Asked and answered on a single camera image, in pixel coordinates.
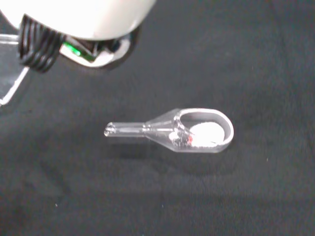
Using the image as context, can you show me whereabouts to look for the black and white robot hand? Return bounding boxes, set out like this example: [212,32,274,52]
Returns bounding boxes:
[0,0,158,74]

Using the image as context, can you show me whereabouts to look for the clear acrylic funnel stand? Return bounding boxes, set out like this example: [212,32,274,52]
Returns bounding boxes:
[0,33,31,107]

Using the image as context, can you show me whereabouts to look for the black bench cloth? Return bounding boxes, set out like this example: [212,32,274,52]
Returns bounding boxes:
[0,0,315,236]

